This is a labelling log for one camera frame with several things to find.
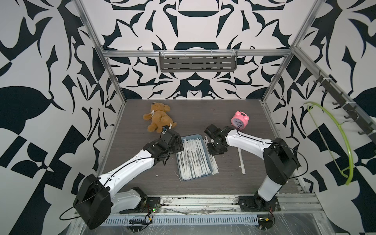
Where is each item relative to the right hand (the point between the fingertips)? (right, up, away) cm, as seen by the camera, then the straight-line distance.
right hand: (212, 150), depth 89 cm
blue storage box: (-11, -6, -2) cm, 12 cm away
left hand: (-21, +6, -6) cm, 23 cm away
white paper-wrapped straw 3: (-16, -8, -4) cm, 18 cm away
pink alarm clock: (+19, +18, +8) cm, 27 cm away
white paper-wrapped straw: (+18, -7, 0) cm, 19 cm away
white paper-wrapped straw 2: (-18, -7, -2) cm, 20 cm away
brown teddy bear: (-33, +20, +5) cm, 38 cm away
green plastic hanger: (+49, -4, -32) cm, 58 cm away
